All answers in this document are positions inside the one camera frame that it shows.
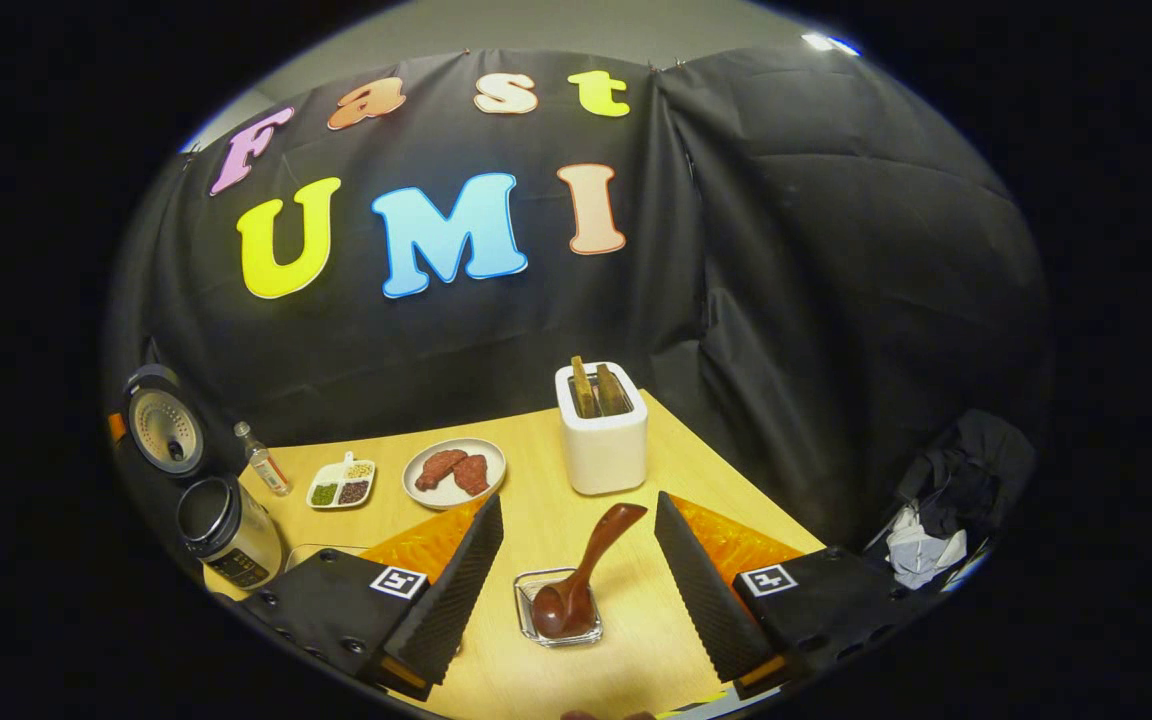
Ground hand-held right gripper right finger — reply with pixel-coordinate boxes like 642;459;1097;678
654;490;947;701

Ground black backdrop cloth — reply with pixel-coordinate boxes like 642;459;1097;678
106;45;1052;561

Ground brown wooden spoon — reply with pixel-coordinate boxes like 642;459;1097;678
531;503;649;639

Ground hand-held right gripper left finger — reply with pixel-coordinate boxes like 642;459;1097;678
236;493;505;701

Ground white divided condiment dish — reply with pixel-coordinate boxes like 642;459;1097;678
306;451;377;511

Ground dark cloth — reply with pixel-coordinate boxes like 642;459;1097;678
896;410;1037;541

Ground dark grey rice cooker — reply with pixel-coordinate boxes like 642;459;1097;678
121;363;285;593

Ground reddish meat piece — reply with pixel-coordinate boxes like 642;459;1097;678
451;454;490;497
414;449;469;491

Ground white round plate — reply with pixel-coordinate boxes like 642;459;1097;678
402;438;507;511

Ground white toaster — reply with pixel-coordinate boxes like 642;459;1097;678
554;360;649;496

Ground white crumpled cloth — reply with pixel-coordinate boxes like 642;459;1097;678
886;505;969;591

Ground small clear bottle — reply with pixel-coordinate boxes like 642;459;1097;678
233;421;292;498

